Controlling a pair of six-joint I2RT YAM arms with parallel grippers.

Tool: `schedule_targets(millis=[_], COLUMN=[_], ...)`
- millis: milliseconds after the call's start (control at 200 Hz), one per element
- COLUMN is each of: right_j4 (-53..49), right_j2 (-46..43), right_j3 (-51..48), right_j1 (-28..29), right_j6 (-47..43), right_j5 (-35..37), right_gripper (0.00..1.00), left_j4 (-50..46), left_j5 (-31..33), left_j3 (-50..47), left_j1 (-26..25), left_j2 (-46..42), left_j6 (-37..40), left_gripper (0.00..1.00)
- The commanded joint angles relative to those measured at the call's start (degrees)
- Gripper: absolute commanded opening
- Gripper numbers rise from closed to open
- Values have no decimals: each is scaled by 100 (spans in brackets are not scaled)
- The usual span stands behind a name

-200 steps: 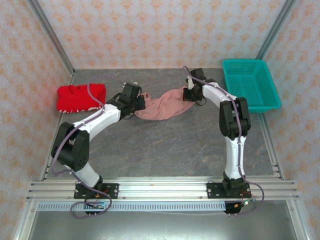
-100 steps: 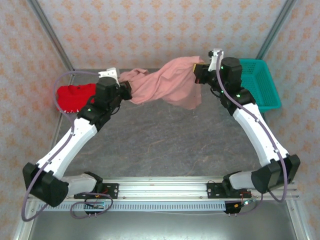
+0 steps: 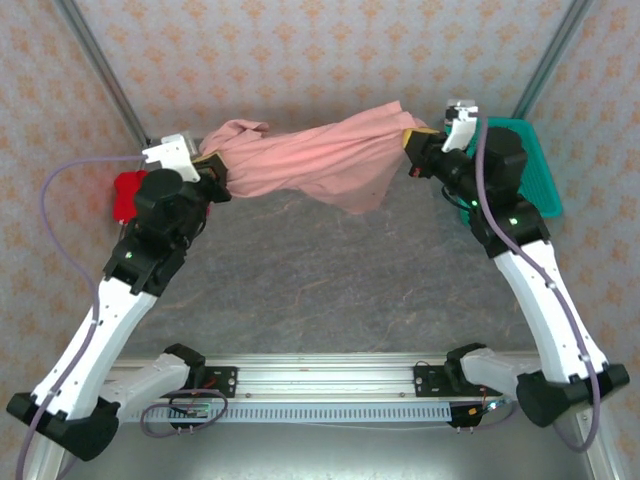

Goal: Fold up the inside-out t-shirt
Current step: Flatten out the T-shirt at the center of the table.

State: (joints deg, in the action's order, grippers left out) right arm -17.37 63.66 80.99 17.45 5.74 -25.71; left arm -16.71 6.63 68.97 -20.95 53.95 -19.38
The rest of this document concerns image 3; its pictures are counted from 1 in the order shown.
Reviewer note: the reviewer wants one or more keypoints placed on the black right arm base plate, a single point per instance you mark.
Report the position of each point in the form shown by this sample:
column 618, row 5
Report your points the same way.
column 425, row 382

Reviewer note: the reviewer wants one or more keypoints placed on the aluminium frame post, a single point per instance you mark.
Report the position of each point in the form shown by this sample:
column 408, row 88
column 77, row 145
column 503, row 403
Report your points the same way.
column 103, row 70
column 552, row 60

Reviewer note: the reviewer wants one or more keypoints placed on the grey metal sheet panel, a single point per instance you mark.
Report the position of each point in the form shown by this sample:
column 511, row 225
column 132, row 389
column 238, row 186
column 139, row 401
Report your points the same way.
column 320, row 455

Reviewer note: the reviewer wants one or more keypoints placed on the pink printed t-shirt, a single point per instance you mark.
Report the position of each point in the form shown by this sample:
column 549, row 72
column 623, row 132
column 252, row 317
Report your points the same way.
column 310, row 160

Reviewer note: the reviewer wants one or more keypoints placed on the aluminium base beam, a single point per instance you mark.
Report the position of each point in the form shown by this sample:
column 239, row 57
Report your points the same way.
column 325, row 380

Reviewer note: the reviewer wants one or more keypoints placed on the teal plastic mesh basket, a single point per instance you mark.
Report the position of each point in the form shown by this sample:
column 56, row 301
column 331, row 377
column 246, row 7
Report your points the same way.
column 542, row 180

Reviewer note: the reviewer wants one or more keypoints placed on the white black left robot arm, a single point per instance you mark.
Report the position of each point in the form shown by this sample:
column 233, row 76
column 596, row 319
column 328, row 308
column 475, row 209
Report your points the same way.
column 100, row 340

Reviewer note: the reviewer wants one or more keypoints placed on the folded red t-shirt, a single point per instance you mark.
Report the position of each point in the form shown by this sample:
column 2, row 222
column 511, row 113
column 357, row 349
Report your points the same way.
column 125, row 200

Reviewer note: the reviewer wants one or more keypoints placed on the small green circuit board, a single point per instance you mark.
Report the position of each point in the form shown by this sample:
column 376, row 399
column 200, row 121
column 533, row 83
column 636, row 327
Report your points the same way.
column 192, row 411
column 487, row 407

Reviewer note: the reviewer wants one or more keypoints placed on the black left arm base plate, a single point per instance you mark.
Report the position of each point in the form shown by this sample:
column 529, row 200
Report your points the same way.
column 225, row 382

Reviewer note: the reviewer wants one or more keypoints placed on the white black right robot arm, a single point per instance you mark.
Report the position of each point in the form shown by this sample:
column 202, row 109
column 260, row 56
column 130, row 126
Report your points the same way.
column 540, row 300

